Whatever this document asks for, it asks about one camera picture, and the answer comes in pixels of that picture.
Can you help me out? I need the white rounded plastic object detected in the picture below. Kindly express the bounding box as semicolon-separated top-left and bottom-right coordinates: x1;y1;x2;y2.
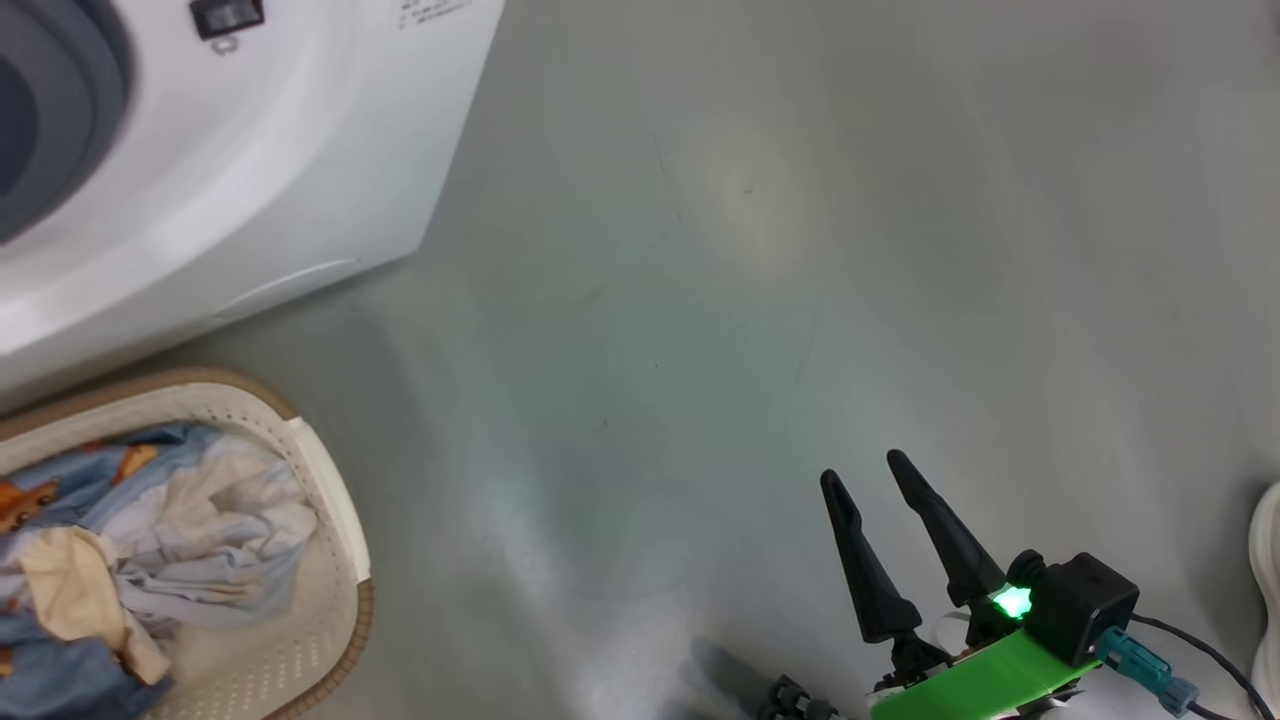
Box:
1247;480;1280;693

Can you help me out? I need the teal cable connector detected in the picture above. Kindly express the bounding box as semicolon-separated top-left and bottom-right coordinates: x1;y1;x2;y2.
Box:
1094;625;1201;717

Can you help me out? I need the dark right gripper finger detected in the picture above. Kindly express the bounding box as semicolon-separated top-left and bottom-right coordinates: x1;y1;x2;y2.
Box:
820;469;924;643
886;449;1007;609

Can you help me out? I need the thin black cable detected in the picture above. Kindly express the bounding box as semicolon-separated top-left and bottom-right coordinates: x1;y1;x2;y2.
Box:
1130;614;1273;720

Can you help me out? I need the cream plastic laundry basket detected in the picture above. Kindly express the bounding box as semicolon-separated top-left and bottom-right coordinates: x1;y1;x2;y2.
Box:
0;365;376;720

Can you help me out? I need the grey rubber door gasket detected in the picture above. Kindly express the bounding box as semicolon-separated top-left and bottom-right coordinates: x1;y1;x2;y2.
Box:
0;0;137;247

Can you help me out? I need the black door latch socket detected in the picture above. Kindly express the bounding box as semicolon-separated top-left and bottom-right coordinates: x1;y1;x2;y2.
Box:
189;0;267;42

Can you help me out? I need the blue cartoon print garment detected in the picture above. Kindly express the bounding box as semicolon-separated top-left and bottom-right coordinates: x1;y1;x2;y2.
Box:
0;420;233;720

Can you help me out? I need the white garment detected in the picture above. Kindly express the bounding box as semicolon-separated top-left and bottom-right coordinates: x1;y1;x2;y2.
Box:
95;435;321;641

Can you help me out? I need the white washing machine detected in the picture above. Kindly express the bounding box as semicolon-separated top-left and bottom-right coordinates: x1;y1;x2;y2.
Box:
0;0;506;393

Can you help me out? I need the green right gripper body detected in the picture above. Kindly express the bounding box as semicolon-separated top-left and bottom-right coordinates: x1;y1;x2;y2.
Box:
868;630;1101;720

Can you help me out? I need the beige cloth garment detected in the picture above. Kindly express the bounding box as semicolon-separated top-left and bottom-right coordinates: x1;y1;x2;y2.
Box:
15;525;173;687

